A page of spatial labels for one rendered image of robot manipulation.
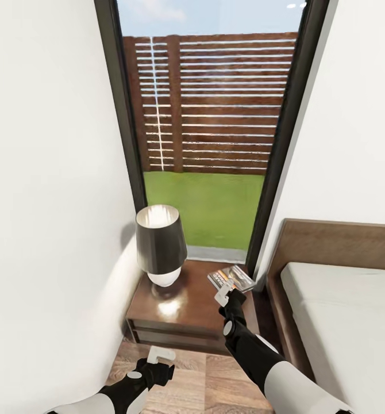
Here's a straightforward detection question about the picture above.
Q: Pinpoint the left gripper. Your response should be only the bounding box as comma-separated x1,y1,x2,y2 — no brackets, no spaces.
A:
136,358,175,388

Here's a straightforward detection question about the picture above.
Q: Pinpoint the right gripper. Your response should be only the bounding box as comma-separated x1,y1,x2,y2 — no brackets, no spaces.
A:
218,288,247,320

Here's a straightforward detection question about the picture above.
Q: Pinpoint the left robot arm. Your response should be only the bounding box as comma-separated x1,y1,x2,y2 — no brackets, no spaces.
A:
43,346,176,414

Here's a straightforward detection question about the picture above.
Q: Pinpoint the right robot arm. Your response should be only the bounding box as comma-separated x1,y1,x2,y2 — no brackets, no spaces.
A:
214,279,357,414

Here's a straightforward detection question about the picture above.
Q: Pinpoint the hardback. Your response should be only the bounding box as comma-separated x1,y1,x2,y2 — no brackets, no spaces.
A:
207,266,256,293

